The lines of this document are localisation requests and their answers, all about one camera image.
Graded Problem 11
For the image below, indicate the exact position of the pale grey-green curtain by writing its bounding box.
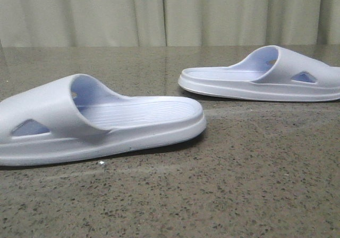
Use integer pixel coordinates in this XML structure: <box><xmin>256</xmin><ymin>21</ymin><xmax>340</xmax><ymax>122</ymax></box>
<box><xmin>1</xmin><ymin>0</ymin><xmax>339</xmax><ymax>47</ymax></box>

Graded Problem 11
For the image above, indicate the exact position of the light blue slipper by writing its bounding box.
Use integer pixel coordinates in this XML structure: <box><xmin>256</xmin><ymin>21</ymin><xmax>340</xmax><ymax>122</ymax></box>
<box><xmin>1</xmin><ymin>74</ymin><xmax>206</xmax><ymax>166</ymax></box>
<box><xmin>178</xmin><ymin>45</ymin><xmax>339</xmax><ymax>102</ymax></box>

